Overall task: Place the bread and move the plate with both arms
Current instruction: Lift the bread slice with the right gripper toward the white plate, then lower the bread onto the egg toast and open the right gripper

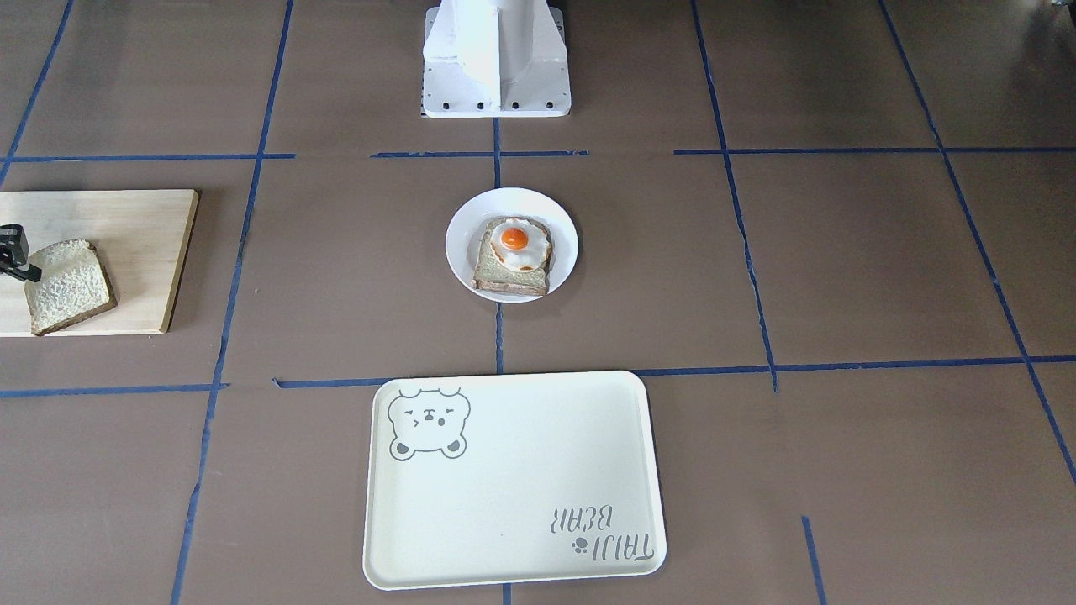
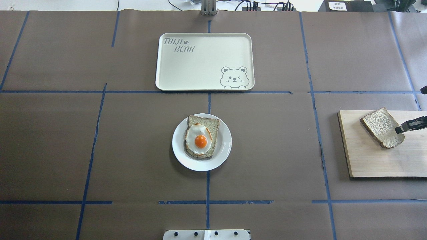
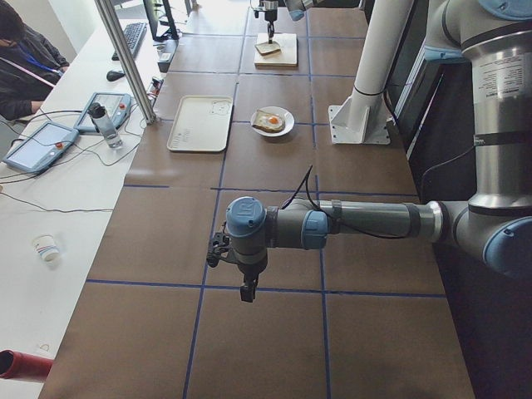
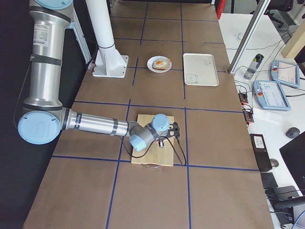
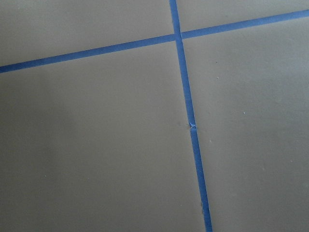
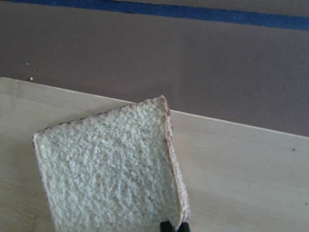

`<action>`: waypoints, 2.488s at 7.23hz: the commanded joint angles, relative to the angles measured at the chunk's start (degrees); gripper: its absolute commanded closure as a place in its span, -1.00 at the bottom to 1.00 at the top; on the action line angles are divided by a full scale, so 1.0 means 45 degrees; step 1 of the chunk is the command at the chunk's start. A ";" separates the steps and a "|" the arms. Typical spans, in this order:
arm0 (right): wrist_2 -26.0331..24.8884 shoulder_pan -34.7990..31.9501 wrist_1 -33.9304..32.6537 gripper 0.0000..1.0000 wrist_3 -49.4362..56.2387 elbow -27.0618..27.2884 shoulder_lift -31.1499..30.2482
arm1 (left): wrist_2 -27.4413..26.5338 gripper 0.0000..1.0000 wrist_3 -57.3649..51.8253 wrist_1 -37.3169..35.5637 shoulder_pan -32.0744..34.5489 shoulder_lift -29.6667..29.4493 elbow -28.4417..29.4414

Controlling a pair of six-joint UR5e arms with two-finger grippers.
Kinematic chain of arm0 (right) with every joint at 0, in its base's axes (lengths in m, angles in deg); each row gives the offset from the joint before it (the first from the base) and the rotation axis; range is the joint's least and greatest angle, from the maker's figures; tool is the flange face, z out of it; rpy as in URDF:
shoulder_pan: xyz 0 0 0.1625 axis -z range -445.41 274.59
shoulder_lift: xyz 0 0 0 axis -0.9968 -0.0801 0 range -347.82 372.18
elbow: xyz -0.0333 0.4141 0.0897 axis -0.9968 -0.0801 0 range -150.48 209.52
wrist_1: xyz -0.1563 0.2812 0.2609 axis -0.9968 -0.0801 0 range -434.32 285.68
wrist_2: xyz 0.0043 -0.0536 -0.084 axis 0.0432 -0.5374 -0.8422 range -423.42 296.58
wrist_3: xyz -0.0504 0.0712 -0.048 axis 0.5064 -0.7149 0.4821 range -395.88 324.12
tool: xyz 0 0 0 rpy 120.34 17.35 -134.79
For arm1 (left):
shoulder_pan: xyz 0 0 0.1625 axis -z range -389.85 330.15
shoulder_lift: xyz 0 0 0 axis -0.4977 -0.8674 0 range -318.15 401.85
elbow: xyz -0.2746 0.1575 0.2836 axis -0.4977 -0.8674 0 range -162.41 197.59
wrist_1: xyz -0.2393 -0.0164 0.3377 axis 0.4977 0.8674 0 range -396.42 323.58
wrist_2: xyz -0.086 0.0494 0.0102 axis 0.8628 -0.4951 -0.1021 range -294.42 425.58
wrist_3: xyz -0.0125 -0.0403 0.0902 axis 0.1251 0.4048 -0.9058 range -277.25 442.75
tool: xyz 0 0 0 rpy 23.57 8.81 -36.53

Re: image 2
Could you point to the cream bear tray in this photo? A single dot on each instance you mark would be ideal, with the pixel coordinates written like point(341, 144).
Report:
point(205, 62)

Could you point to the white round plate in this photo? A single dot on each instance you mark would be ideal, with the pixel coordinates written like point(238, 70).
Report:
point(220, 154)

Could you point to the aluminium frame post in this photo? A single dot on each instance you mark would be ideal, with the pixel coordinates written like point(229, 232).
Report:
point(209, 7)

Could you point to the orange black connector strip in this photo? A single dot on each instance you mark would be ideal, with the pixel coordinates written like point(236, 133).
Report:
point(255, 6)

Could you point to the fried egg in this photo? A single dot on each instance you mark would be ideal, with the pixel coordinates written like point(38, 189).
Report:
point(198, 139)

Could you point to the wooden cutting board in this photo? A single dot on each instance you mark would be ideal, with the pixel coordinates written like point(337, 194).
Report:
point(366, 158)

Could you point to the white pillar with base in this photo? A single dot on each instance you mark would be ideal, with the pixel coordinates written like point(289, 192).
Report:
point(207, 234)

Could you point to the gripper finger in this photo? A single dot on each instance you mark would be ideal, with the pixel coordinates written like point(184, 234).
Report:
point(411, 125)

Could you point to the black power box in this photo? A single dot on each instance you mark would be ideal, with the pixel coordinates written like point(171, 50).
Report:
point(345, 6)

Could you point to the bread slice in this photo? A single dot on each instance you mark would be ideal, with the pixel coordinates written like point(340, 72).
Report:
point(213, 126)
point(381, 127)

